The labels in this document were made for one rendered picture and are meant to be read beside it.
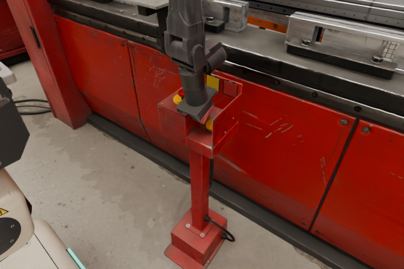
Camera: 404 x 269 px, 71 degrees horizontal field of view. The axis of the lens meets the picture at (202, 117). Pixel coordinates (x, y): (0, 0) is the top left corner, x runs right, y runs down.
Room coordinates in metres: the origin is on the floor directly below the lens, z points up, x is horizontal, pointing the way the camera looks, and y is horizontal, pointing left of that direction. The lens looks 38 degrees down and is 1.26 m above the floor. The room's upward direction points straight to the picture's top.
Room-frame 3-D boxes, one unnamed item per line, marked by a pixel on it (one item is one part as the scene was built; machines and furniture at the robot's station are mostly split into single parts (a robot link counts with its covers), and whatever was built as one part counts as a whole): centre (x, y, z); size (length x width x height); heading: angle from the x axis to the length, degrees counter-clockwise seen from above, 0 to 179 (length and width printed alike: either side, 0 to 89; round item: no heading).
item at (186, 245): (0.67, 0.02, 0.06); 0.25 x 0.20 x 0.12; 146
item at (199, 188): (0.69, 0.01, 0.39); 0.05 x 0.05 x 0.54; 56
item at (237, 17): (1.14, 0.00, 0.92); 0.39 x 0.06 x 0.10; 54
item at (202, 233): (0.69, 0.01, 0.13); 0.10 x 0.10 x 0.01; 56
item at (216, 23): (1.11, 0.05, 0.89); 0.30 x 0.05 x 0.03; 54
